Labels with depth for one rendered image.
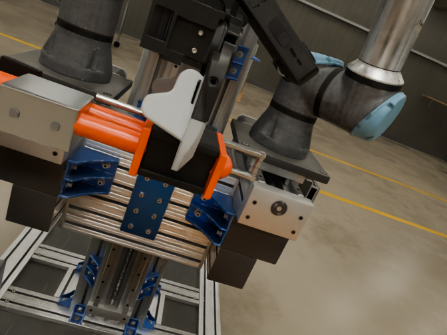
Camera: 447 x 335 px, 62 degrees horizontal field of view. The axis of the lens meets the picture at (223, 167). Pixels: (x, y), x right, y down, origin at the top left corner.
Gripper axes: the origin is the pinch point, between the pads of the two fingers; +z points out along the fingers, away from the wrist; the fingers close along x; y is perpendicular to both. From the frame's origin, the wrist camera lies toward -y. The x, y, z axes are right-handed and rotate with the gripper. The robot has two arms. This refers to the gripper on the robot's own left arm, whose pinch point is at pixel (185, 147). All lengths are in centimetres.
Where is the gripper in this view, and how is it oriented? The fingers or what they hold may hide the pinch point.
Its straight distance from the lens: 40.2
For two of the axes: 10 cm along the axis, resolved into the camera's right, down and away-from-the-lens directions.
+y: -9.3, -3.1, -2.1
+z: -3.6, 8.7, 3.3
